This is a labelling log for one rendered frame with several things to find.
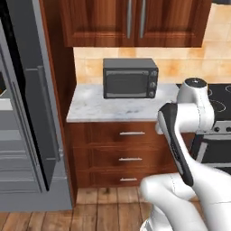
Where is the black and silver stove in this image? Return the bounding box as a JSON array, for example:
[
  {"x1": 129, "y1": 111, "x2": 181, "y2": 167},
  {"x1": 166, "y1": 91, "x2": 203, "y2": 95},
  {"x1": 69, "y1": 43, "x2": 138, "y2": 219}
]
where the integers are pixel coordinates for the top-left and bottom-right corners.
[{"x1": 175, "y1": 83, "x2": 231, "y2": 176}]

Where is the silver cupboard door handle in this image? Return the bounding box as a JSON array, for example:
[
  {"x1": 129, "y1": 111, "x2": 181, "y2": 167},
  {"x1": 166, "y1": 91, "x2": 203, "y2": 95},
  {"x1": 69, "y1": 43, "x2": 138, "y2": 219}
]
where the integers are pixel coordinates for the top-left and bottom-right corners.
[
  {"x1": 138, "y1": 0, "x2": 147, "y2": 40},
  {"x1": 125, "y1": 0, "x2": 134, "y2": 40}
]

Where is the black toaster oven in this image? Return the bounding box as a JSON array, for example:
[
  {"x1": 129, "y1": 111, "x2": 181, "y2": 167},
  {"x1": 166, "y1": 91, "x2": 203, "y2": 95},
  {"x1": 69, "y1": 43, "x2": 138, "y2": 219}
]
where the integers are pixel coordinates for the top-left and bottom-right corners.
[{"x1": 102, "y1": 58, "x2": 160, "y2": 99}]

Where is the wooden cupboard door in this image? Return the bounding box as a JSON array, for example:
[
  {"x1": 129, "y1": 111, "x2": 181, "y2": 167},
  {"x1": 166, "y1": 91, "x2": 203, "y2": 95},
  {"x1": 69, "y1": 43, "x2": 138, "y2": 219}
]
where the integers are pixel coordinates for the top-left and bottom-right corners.
[
  {"x1": 135, "y1": 0, "x2": 213, "y2": 49},
  {"x1": 59, "y1": 0, "x2": 137, "y2": 48}
]

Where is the grey fridge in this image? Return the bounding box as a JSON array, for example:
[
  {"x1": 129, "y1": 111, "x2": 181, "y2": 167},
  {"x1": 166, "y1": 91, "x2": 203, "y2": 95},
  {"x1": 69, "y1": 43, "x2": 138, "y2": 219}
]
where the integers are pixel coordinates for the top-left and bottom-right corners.
[{"x1": 0, "y1": 0, "x2": 74, "y2": 213}]

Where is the wooden drawer front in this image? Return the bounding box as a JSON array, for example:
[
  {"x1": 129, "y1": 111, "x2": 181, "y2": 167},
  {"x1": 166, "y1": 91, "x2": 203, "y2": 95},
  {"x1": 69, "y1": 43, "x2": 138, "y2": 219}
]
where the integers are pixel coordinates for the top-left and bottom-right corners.
[
  {"x1": 71, "y1": 146, "x2": 176, "y2": 171},
  {"x1": 75, "y1": 171, "x2": 179, "y2": 189},
  {"x1": 69, "y1": 122, "x2": 163, "y2": 147}
]

